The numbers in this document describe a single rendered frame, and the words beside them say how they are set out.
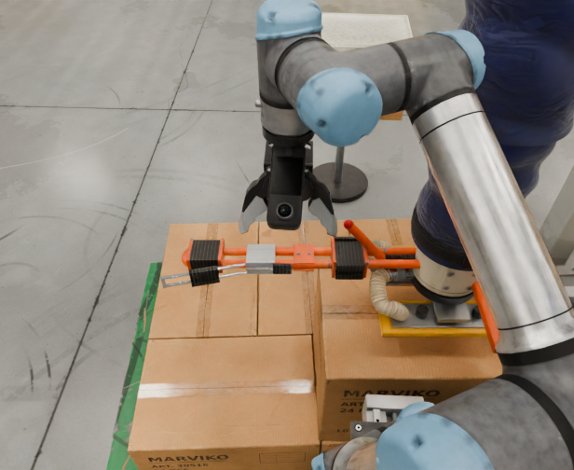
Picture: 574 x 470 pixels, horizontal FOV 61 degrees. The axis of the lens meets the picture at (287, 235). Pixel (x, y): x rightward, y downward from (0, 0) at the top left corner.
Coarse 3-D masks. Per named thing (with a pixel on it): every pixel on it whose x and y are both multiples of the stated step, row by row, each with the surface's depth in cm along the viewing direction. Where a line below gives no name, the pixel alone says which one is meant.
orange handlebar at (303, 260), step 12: (228, 252) 121; (240, 252) 121; (276, 252) 121; (288, 252) 121; (300, 252) 120; (312, 252) 120; (324, 252) 121; (384, 252) 121; (396, 252) 121; (408, 252) 121; (228, 264) 118; (300, 264) 118; (312, 264) 118; (324, 264) 118; (372, 264) 118; (384, 264) 118; (396, 264) 118; (408, 264) 118; (480, 288) 112; (480, 300) 110; (480, 312) 109; (492, 324) 106; (492, 336) 104; (492, 348) 103
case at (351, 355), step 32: (320, 288) 144; (352, 288) 144; (320, 320) 144; (352, 320) 136; (320, 352) 144; (352, 352) 129; (384, 352) 129; (416, 352) 129; (448, 352) 129; (480, 352) 129; (320, 384) 144; (352, 384) 126; (384, 384) 126; (416, 384) 126; (448, 384) 126; (320, 416) 145; (352, 416) 140
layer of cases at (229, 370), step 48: (240, 240) 213; (288, 240) 213; (384, 240) 213; (192, 288) 194; (240, 288) 194; (288, 288) 194; (192, 336) 179; (240, 336) 179; (288, 336) 179; (144, 384) 166; (192, 384) 166; (240, 384) 166; (288, 384) 166; (144, 432) 155; (192, 432) 155; (240, 432) 155; (288, 432) 155
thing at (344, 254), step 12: (336, 240) 122; (348, 240) 122; (336, 252) 119; (348, 252) 119; (360, 252) 119; (336, 264) 116; (348, 264) 116; (360, 264) 116; (336, 276) 118; (348, 276) 118; (360, 276) 118
